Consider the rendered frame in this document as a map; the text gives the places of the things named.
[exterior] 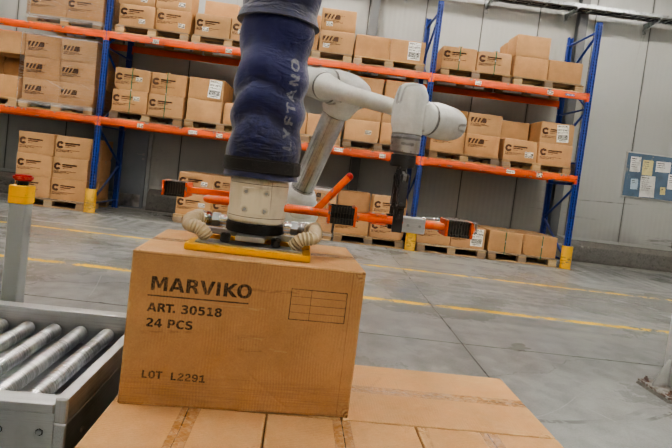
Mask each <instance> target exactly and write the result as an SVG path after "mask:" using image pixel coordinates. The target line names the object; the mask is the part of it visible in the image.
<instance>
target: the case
mask: <svg viewBox="0 0 672 448"><path fill-rule="evenodd" d="M196 235H197V234H196ZM196 235H195V234H194V233H191V232H188V231H182V230H173V229H167V230H165V231H164V232H162V233H160V234H159V235H157V236H155V237H154V238H152V239H150V240H149V241H147V242H145V243H144V244H142V245H140V246H139V247H137V248H135V249H134V250H133V256H132V266H131V275H130V285H129V295H128V305H127V314H126V324H125V334H124V343H123V353H122V363H121V372H120V382H119V392H118V403H124V404H140V405H155V406H171V407H187V408H203V409H218V410H234V411H250V412H266V413H282V414H297V415H313V416H329V417H345V418H347V417H348V412H349V404H350V396H351V388H352V380H353V372H354V364H355V357H356V349H357V341H358V333H359V325H360V317H361V309H362V301H363V294H364V286H365V278H366V272H365V271H364V270H363V268H362V267H361V266H360V265H359V263H358V262H357V261H356V260H355V258H354V257H353V256H352V255H351V253H350V252H349V251H348V250H347V248H345V247H335V246H326V245H312V246H310V250H309V251H310V257H311V258H310V262H309V263H304V262H295V261H286V260H277V259H268V258H259V257H250V256H241V255H232V254H223V253H214V252H205V251H196V250H187V249H184V243H185V242H186V241H188V240H189V239H191V238H193V237H197V238H198V236H196Z"/></svg>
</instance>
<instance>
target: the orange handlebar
mask: <svg viewBox="0 0 672 448"><path fill-rule="evenodd" d="M189 193H193V194H201V195H205V196H204V197H203V200H204V202H206V203H212V204H221V205H229V193H230V191H223V190H215V189H207V188H198V187H189ZM284 212H289V213H297V214H306V215H314V216H322V217H327V216H328V209H327V208H323V209H318V208H313V207H310V206H302V205H293V204H287V205H285V206H284ZM392 219H393V216H387V215H386V214H384V213H375V212H369V213H361V212H357V217H356V221H365V222H369V223H370V224H376V225H384V226H387V224H390V225H392ZM444 228H445V224H444V223H441V222H436V221H428V220H426V223H425V229H433V230H441V231H444Z"/></svg>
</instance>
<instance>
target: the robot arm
mask: <svg viewBox="0 0 672 448"><path fill-rule="evenodd" d="M308 73H309V88H308V91H307V93H306V95H307V96H309V97H312V98H314V99H316V100H319V101H322V102H323V104H322V107H323V112H322V114H321V117H320V119H319V121H318V124H317V126H316V128H315V131H314V133H313V135H312V138H311V140H310V142H309V145H308V147H307V149H306V152H305V154H304V156H303V159H302V161H301V163H300V165H301V170H300V176H299V177H297V180H298V182H290V183H289V190H288V198H287V204H293V205H302V206H310V207H314V206H315V205H316V204H317V201H316V195H315V192H314V188H315V186H316V184H317V182H318V180H319V177H320V175H321V173H322V171H323V169H324V166H325V164H326V162H327V160H328V158H329V155H330V153H331V151H332V149H333V147H334V144H335V142H336V140H337V138H338V136H339V133H340V131H341V129H342V127H343V125H344V122H345V121H347V120H348V119H350V118H351V117H352V116H353V115H354V114H355V113H356V112H357V111H358V110H360V109H362V108H367V109H370V110H374V111H378V112H381V113H385V114H389V115H391V127H392V134H391V142H390V143H391V144H390V151H391V152H394V153H393V154H391V160H390V165H391V166H396V167H397V169H396V173H394V174H393V185H392V191H391V198H390V210H389V213H390V214H393V219H392V225H387V228H388V229H391V232H397V233H401V231H402V223H403V215H404V208H406V198H407V189H408V181H409V177H410V176H409V174H407V169H408V168H415V163H416V156H414V155H418V154H419V151H420V143H421V136H422V135H424V136H426V137H429V138H433V139H437V140H444V141H450V140H455V139H458V138H459V137H461V136H462V135H463V133H464V132H465V130H466V126H467V120H466V117H465V116H464V114H463V113H462V112H461V111H459V110H458V109H456V108H454V107H451V106H448V105H446V104H443V103H438V102H430V101H429V96H428V92H427V90H426V87H425V86H424V85H422V84H418V83H411V82H409V83H404V84H402V85H401V86H399V88H398V90H397V92H396V95H395V99H393V98H390V97H387V96H383V95H380V94H377V93H374V92H371V88H370V86H369V85H368V84H367V83H366V82H365V81H364V80H363V79H361V78H360V77H359V76H357V75H355V74H352V73H349V72H345V71H341V70H334V69H328V68H314V67H308ZM317 218H318V216H314V215H306V214H297V213H289V212H286V215H285V221H286V222H292V221H295V222H298V223H301V222H306V223H308V222H309V223H310V222H316V220H317Z"/></svg>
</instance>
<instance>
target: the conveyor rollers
mask: <svg viewBox="0 0 672 448"><path fill-rule="evenodd" d="M8 327H9V324H8V322H7V320H5V319H3V318H0V334H1V333H3V332H5V331H6V330H7V329H8ZM34 331H35V325H34V323H33V322H31V321H25V322H23V323H21V324H19V325H18V326H16V327H14V328H12V329H10V330H9V331H7V332H5V333H3V334H1V335H0V353H2V352H3V351H5V350H7V349H8V348H10V347H11V346H13V345H15V344H16V343H18V342H20V341H21V340H23V339H24V338H26V337H28V336H29V335H31V334H32V333H34ZM61 332H62V329H61V327H60V325H58V324H55V323H54V324H51V325H49V326H47V327H46V328H44V329H43V330H41V331H39V332H38V333H36V334H35V335H33V336H31V337H30V338H28V339H27V340H25V341H23V342H22V343H20V344H19V345H17V346H15V347H14V348H12V349H11V350H9V351H7V352H6V353H4V354H3V355H1V356H0V377H1V376H2V375H3V374H5V373H6V372H8V371H9V370H11V369H12V368H14V367H15V366H16V365H18V364H19V363H21V362H22V361H24V360H25V359H27V358H28V357H29V356H31V355H32V354H34V353H35V352H37V351H38V350H40V349H41V348H42V347H44V346H45V345H47V344H48V343H50V342H51V341H53V340H54V339H55V338H57V337H58V336H60V334H61ZM87 336H88V330H87V329H86V328H85V327H83V326H78V327H76V328H75V329H73V330H72V331H71V332H69V333H68V334H66V335H65V336H64V337H62V338H61V339H59V340H58V341H56V342H55V343H54V344H52V345H51V346H49V347H48V348H47V349H45V350H44V351H42V352H41V353H40V354H38V355H37V356H35V357H34V358H33V359H31V360H30V361H28V362H27V363H25V364H24V365H23V366H21V367H20V368H18V369H17V370H16V371H14V372H13V373H11V374H10V375H9V376H7V377H6V378H4V379H3V380H1V381H0V390H9V391H19V390H21V389H22V388H23V387H24V386H26V385H27V384H28V383H29V382H31V381H32V380H33V379H35V378H36V377H37V376H38V375H40V374H41V373H42V372H43V371H45V370H46V369H47V368H48V367H50V366H51V365H52V364H54V363H55V362H56V361H57V360H59V359H60V358H61V357H62V356H64V355H65V354H66V353H67V352H69V351H70V350H71V349H73V348H74V347H75V346H76V345H78V344H79V343H80V342H81V341H83V340H84V339H85V338H86V337H87ZM113 338H114V333H113V331H112V330H110V329H103V330H102V331H101V332H99V333H98V334H97V335H96V336H95V337H93V338H92V339H91V340H90V341H88V342H87V343H86V344H85V345H83V346H82V347H81V348H80V349H79V350H77V351H76V352H75V353H74V354H72V355H71V356H70V357H69V358H67V359H66V360H65V361H64V362H63V363H61V364H60V365H59V366H58V367H56V368H55V369H54V370H53V371H51V372H50V373H49V374H48V375H47V376H45V377H44V378H43V379H42V380H40V381H39V382H38V383H37V384H36V385H34V386H33V387H32V388H31V389H29V390H28V391H27V392H31V393H43V394H54V393H55V392H56V391H57V390H58V389H59V388H60V387H61V386H62V385H64V384H65V383H66V382H67V381H68V380H69V379H70V378H71V377H72V376H73V375H75V374H76V373H77V372H78V371H79V370H80V369H81V368H82V367H83V366H84V365H86V364H87V363H88V362H89V361H90V360H91V359H92V358H93V357H94V356H95V355H97V354H98V353H99V352H100V351H101V350H102V349H103V348H104V347H105V346H106V345H108V344H109V343H110V342H111V341H112V340H113Z"/></svg>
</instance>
